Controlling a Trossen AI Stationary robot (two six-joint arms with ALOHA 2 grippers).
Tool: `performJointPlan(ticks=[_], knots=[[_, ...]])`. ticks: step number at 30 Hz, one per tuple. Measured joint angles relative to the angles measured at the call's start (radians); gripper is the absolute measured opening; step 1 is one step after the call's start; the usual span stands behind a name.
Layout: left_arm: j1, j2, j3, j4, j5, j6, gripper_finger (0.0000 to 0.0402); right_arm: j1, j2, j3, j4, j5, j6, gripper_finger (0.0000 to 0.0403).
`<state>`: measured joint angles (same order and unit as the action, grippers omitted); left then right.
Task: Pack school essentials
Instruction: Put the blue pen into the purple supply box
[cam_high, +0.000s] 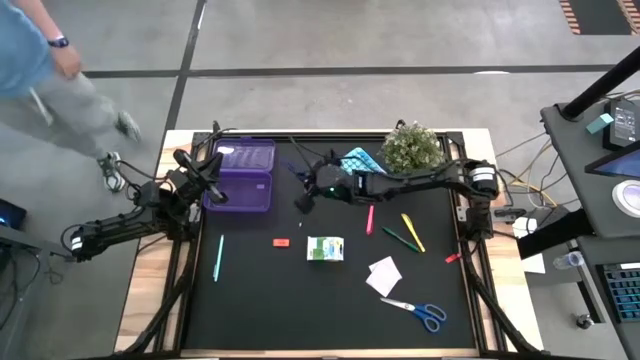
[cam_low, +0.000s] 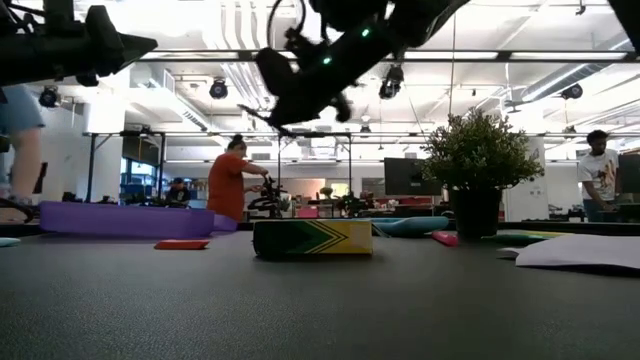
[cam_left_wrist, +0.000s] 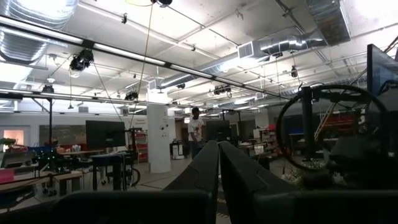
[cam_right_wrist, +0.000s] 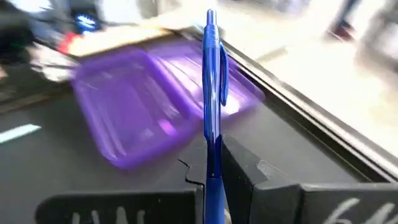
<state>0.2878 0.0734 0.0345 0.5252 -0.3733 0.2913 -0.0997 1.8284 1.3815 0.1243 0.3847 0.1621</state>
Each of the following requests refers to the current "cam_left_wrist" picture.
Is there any silver ceiling air duct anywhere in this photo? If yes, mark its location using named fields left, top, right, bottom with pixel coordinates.
left=160, top=0, right=352, bottom=90
left=0, top=0, right=79, bottom=65

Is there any desk monitor screen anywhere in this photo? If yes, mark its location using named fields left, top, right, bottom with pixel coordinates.
left=366, top=43, right=398, bottom=97

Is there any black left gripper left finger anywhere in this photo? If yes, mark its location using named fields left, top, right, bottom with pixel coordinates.
left=163, top=139, right=220, bottom=200

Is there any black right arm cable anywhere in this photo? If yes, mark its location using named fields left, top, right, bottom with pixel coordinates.
left=275, top=83, right=389, bottom=172

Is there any white building pillar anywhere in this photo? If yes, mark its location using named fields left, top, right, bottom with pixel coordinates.
left=146, top=105, right=172, bottom=174

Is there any dark background desk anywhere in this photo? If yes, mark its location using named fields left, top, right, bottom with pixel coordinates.
left=89, top=153, right=133, bottom=191

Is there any black background monitor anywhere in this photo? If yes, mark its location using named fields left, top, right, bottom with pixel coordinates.
left=205, top=120, right=231, bottom=141
left=85, top=120, right=126, bottom=149

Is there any black beam with light strips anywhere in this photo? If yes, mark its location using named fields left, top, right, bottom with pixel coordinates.
left=0, top=15, right=290, bottom=100

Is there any person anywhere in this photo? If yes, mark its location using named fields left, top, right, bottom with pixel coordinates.
left=187, top=107, right=205, bottom=159

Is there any black ceiling spotlight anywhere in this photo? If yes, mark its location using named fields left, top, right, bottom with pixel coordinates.
left=68, top=49, right=95, bottom=73

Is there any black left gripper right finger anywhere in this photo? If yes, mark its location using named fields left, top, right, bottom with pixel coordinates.
left=219, top=141, right=299, bottom=224

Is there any wooden bench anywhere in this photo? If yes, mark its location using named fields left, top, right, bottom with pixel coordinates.
left=0, top=170, right=83, bottom=197

